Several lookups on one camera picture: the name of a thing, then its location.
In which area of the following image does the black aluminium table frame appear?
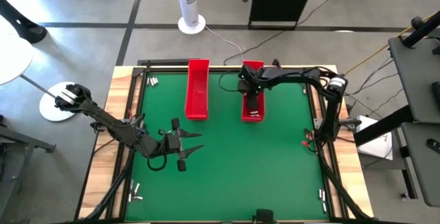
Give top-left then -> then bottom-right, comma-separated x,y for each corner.
74,58 -> 375,224

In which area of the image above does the grey metal table leg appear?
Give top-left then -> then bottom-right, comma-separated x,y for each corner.
0,126 -> 56,218

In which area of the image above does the grey standing desk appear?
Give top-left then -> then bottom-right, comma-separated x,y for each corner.
353,27 -> 440,208

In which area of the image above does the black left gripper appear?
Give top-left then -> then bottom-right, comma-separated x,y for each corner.
160,117 -> 205,172

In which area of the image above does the black remote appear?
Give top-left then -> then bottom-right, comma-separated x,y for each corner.
425,137 -> 440,153

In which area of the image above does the small black camera box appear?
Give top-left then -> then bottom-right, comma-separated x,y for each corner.
254,208 -> 275,224

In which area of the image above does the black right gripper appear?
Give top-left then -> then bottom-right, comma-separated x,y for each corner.
237,64 -> 267,112

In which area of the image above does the red plastic bin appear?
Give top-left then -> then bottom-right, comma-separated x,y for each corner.
184,58 -> 210,121
240,60 -> 267,123

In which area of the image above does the white cardboard box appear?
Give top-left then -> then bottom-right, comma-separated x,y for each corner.
355,115 -> 394,161

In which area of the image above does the black partition panel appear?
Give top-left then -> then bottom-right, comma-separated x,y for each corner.
247,0 -> 319,31

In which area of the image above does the black curved stand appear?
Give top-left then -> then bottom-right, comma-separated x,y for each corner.
0,0 -> 48,45

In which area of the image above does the white round pedestal table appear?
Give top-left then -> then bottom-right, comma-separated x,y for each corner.
0,21 -> 86,122

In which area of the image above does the green table mat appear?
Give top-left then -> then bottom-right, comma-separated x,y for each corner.
125,72 -> 331,223

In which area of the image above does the black monitor pole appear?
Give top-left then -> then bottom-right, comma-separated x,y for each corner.
400,9 -> 440,49

